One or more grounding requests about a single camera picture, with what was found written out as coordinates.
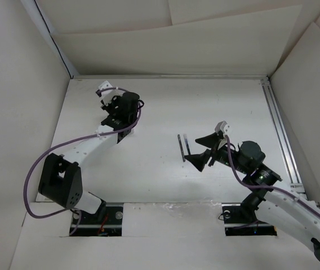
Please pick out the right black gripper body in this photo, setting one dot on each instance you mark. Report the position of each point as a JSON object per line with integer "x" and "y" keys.
{"x": 222, "y": 155}

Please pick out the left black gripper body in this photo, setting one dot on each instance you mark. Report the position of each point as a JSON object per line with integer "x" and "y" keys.
{"x": 111, "y": 108}

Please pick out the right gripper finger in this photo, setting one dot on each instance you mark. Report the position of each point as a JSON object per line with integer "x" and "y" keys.
{"x": 199, "y": 160}
{"x": 210, "y": 141}

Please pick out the black blue pen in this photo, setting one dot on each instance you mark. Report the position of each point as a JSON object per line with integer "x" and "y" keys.
{"x": 184, "y": 146}

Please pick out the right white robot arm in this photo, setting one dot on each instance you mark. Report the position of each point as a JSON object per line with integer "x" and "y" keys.
{"x": 271, "y": 200}

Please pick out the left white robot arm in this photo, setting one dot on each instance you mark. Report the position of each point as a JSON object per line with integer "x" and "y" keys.
{"x": 61, "y": 178}

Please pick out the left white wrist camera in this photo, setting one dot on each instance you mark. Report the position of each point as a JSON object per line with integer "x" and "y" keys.
{"x": 106, "y": 92}

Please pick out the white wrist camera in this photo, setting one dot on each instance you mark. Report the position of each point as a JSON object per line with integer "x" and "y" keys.
{"x": 106, "y": 92}
{"x": 222, "y": 129}

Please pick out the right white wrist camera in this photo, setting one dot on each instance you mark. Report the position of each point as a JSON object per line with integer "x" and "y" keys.
{"x": 222, "y": 129}

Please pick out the aluminium rail right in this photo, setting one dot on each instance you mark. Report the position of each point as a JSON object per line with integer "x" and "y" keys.
{"x": 286, "y": 150}

